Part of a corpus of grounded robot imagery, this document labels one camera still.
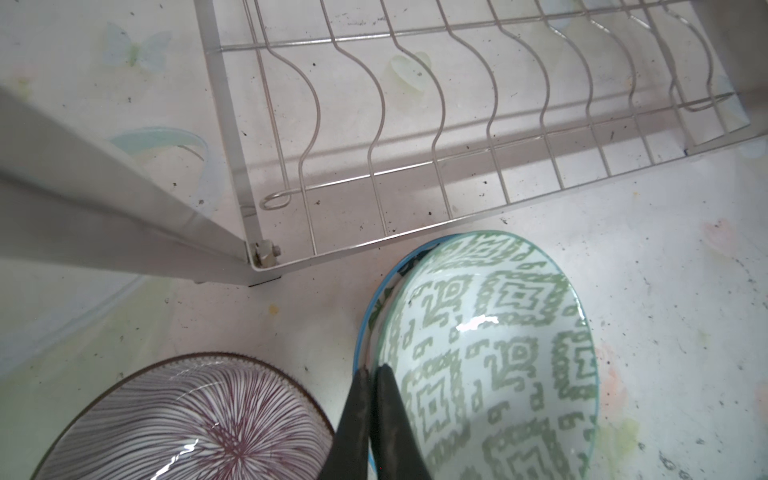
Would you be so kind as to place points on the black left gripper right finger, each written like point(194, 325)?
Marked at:
point(395, 451)

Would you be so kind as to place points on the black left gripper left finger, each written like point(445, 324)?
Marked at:
point(348, 456)

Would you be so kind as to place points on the green geometric pattern bowl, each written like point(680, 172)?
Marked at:
point(492, 355)

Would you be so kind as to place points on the stainless steel dish rack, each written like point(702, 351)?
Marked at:
point(234, 141)

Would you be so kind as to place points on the purple striped bowl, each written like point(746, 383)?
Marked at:
point(211, 415)

